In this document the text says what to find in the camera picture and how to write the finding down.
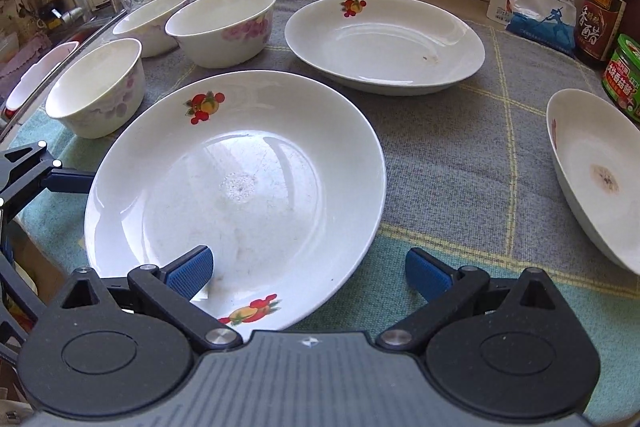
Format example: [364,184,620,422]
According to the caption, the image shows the green lidded sauce jar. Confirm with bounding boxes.
[601,34,640,122]

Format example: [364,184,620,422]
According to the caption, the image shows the grey plaid cloth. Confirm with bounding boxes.
[10,0,640,413]

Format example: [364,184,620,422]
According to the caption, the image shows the white bowl with red rim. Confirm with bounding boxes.
[4,41,80,118]

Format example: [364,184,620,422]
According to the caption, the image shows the white plate with fruit print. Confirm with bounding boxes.
[284,0,486,96]
[546,88,640,277]
[84,71,387,342]

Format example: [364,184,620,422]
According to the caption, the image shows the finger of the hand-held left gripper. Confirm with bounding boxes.
[0,140,97,228]
[0,232,47,365]

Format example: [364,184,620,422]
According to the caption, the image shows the steel sink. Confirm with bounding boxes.
[0,7,126,142]

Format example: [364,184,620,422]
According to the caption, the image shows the white bowl with pink flowers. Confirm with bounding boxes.
[165,0,277,68]
[112,0,193,58]
[45,38,146,139]

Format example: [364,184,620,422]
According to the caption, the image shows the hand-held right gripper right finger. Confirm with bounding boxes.
[375,248,557,352]

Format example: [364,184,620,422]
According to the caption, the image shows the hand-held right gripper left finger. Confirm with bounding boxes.
[60,245,243,354]

